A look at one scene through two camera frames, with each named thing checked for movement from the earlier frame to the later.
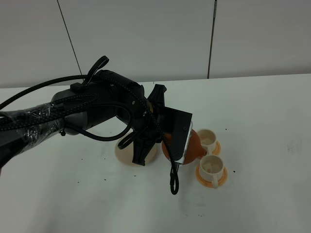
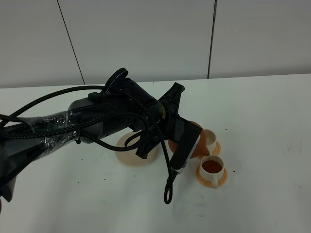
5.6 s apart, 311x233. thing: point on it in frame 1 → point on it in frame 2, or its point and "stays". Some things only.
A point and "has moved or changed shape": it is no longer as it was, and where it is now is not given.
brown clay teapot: (195, 151) has moved or changed shape
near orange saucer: (221, 181) stays
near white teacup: (211, 168) stays
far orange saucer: (217, 149) stays
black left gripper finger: (156, 98) → (170, 100)
